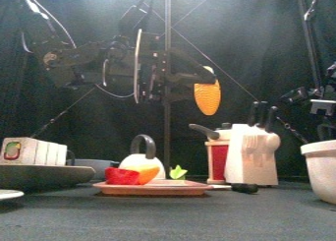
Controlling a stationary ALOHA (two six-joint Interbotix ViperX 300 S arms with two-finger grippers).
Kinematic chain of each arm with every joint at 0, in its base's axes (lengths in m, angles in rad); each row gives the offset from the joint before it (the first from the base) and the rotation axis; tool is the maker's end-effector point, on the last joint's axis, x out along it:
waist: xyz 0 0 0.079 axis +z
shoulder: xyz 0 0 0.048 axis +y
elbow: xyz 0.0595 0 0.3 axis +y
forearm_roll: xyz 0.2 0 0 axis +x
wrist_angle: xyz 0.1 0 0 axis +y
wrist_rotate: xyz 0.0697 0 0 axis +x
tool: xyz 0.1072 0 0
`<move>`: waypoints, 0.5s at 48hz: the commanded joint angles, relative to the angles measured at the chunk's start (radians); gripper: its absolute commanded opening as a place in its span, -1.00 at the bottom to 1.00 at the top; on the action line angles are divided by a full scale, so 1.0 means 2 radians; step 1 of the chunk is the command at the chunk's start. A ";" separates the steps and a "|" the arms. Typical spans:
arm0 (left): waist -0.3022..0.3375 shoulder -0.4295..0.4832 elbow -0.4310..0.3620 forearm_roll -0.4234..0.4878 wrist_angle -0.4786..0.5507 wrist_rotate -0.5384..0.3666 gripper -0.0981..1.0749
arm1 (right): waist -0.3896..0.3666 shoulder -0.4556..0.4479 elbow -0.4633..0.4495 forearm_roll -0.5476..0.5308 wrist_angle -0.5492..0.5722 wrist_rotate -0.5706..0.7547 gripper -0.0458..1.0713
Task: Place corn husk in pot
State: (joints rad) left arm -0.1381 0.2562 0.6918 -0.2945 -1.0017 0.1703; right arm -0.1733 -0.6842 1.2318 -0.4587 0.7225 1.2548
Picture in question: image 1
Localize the pink plate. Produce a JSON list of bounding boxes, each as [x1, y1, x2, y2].
[[92, 179, 215, 197]]

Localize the orange yellow toy corn cob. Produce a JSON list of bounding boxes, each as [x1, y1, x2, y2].
[[194, 65, 223, 117]]

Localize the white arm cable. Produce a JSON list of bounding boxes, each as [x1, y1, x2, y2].
[[18, 0, 79, 50]]

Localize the dark grey plate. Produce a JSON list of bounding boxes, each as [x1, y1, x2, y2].
[[0, 163, 98, 193]]

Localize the green toy corn husk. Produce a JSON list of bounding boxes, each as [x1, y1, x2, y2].
[[168, 164, 190, 181]]

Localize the small white plate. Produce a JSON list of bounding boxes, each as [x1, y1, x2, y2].
[[0, 189, 27, 202]]

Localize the small black object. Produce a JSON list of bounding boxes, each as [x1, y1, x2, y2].
[[230, 182, 260, 195]]

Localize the grey blue bowl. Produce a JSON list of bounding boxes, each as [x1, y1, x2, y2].
[[66, 158, 122, 181]]

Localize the white kettle with dark handle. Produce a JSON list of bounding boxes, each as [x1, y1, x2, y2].
[[119, 134, 167, 181]]

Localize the black toy knife handle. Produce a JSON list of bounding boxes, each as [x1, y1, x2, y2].
[[247, 100, 260, 127], [256, 100, 270, 128], [264, 105, 280, 134]]

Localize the white toaster box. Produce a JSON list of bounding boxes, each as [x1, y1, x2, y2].
[[0, 137, 70, 167]]

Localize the white toy knife block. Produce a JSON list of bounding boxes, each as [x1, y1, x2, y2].
[[223, 123, 283, 187]]

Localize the orange toy fruit slice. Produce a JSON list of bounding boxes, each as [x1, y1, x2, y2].
[[126, 164, 162, 186]]

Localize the vertical metal frame pole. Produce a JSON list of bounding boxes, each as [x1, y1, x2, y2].
[[163, 0, 174, 178]]

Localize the red toy pepper piece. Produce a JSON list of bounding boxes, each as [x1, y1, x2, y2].
[[104, 166, 142, 186]]

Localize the large white pot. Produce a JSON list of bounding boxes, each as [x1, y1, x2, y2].
[[299, 139, 336, 206]]

